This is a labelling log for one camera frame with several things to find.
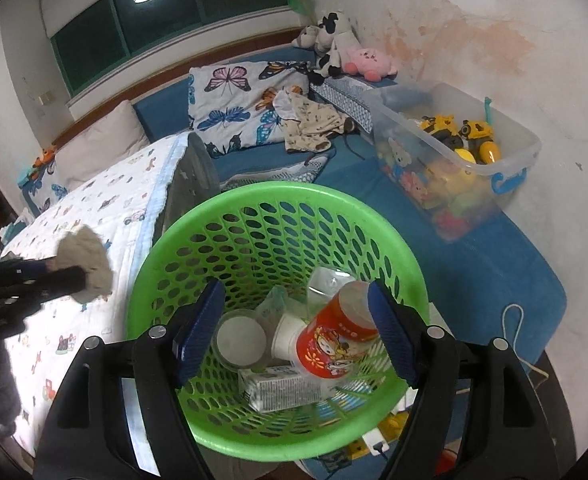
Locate white round container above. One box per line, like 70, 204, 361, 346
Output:
215, 310, 268, 367

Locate white patterned blue cloth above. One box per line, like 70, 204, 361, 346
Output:
221, 152, 332, 192

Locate clear plastic storage box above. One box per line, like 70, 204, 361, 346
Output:
369, 80, 542, 243

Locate white plug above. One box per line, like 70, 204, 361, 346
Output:
361, 427, 391, 453

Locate pile of colourful toys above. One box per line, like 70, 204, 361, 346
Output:
379, 137, 495, 233

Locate clear plastic bottle with label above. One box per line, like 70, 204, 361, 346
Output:
237, 364, 337, 413

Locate yellow black toy truck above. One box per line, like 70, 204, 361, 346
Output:
419, 114, 462, 148
459, 119, 502, 163

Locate black white cow plush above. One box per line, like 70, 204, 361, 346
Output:
309, 10, 360, 86

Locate green plastic basket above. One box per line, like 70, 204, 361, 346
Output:
125, 182, 431, 462

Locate blue mattress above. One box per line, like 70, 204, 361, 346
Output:
134, 45, 561, 480

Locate white cartoon print blanket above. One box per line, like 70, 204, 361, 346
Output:
0, 132, 195, 461

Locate grey plush toy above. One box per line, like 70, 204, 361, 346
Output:
291, 25, 325, 51

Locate teal toy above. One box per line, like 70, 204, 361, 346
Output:
18, 167, 42, 191

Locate translucent plastic bag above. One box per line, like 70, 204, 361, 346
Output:
259, 285, 291, 323

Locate red plastic object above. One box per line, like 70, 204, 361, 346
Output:
439, 452, 462, 480

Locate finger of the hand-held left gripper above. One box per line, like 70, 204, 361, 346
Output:
0, 258, 57, 281
21, 266, 87, 311

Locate white paper cup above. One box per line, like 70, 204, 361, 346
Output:
271, 312, 309, 361

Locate wooden window ledge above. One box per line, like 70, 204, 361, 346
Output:
51, 30, 302, 143

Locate green framed window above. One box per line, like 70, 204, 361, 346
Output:
51, 0, 305, 93

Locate red printed paper cup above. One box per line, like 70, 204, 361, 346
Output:
294, 281, 381, 386

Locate clear plastic cup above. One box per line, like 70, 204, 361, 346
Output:
305, 266, 357, 311

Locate yellow power strip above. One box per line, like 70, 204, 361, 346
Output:
346, 407, 410, 461

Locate beige tissue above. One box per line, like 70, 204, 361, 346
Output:
56, 225, 114, 304

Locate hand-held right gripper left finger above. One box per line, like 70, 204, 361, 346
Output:
33, 280, 226, 480

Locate white cord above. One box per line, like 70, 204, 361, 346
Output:
499, 304, 550, 376

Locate pink round plush toy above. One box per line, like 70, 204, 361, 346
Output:
341, 46, 399, 82

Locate small butterfly print pillow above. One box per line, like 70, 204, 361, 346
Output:
24, 180, 70, 213

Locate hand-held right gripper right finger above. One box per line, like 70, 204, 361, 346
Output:
367, 282, 575, 480

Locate blue white patterned pillow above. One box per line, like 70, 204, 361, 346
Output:
310, 76, 390, 133

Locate beige printed clothing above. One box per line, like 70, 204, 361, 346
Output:
273, 87, 360, 153

